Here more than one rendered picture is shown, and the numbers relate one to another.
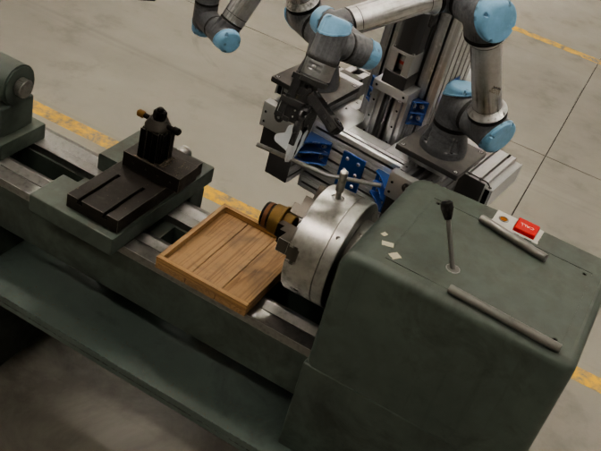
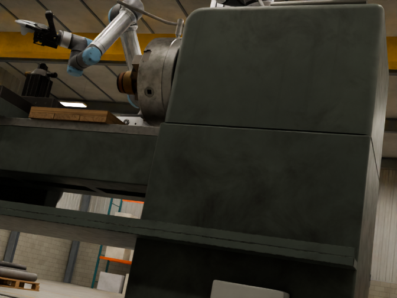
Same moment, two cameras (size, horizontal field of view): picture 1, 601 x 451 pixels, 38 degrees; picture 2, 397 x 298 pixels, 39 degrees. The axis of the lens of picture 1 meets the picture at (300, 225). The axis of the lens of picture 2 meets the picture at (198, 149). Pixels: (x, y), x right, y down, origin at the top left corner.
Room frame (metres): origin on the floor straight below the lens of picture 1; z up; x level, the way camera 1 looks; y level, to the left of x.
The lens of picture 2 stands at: (0.14, -0.33, 0.39)
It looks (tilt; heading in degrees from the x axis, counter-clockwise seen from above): 15 degrees up; 4
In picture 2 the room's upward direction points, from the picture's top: 11 degrees clockwise
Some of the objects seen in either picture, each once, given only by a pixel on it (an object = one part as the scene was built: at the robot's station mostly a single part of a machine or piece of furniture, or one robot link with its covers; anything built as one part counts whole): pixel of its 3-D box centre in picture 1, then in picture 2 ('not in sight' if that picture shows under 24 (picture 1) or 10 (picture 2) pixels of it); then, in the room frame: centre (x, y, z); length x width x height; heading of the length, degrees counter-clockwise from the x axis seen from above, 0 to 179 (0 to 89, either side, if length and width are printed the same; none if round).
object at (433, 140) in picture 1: (447, 134); not in sight; (2.51, -0.37, 1.21); 0.15 x 0.15 x 0.10
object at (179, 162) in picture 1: (159, 165); (37, 107); (2.22, 0.46, 1.00); 0.20 x 0.10 x 0.05; 71
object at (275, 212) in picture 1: (279, 219); (133, 83); (2.00, 0.06, 1.08); 0.09 x 0.09 x 0.09; 71
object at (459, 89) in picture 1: (461, 104); not in sight; (2.50, -0.37, 1.33); 0.13 x 0.12 x 0.14; 41
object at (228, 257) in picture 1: (233, 256); (94, 132); (2.03, 0.16, 0.89); 0.36 x 0.30 x 0.04; 161
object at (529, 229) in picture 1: (526, 229); not in sight; (2.02, -0.58, 1.26); 0.06 x 0.06 x 0.02; 71
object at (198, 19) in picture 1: (207, 19); (77, 62); (2.56, 0.46, 1.34); 0.11 x 0.08 x 0.11; 40
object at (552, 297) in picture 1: (461, 314); (285, 96); (1.84, -0.47, 1.06); 0.59 x 0.48 x 0.39; 71
